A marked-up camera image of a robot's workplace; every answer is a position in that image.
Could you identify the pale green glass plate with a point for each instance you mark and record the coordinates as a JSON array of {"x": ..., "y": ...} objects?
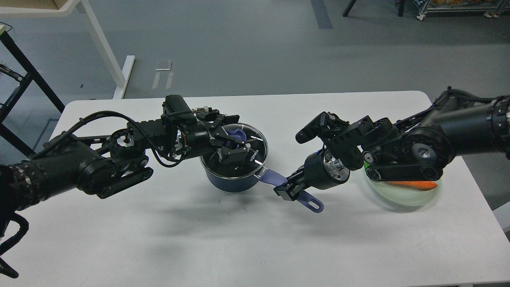
[{"x": 411, "y": 194}]

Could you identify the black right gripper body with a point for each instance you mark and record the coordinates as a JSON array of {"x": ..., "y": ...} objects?
[{"x": 322, "y": 170}]

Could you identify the glass pot lid purple knob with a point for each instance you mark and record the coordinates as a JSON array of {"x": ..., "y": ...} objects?
[{"x": 244, "y": 131}]

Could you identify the orange toy carrot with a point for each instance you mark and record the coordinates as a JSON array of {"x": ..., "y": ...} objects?
[{"x": 409, "y": 173}]

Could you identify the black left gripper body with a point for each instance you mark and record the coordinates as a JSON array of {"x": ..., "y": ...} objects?
[{"x": 187, "y": 133}]

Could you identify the metal wire cart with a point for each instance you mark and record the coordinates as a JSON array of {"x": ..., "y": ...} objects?
[{"x": 489, "y": 8}]

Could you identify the white desk frame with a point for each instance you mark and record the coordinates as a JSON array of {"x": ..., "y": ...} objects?
[{"x": 63, "y": 8}]

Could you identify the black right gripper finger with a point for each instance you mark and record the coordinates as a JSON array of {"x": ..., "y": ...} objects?
[
  {"x": 293, "y": 197},
  {"x": 289, "y": 188}
]

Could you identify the dark blue saucepan purple handle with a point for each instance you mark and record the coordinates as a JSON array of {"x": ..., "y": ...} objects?
[{"x": 248, "y": 180}]

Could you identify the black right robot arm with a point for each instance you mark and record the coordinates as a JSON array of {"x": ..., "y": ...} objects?
[{"x": 415, "y": 149}]

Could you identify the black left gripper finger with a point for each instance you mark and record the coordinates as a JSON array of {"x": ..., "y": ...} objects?
[
  {"x": 218, "y": 124},
  {"x": 240, "y": 151}
]

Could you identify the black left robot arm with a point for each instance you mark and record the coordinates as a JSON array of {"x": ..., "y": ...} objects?
[{"x": 104, "y": 154}]

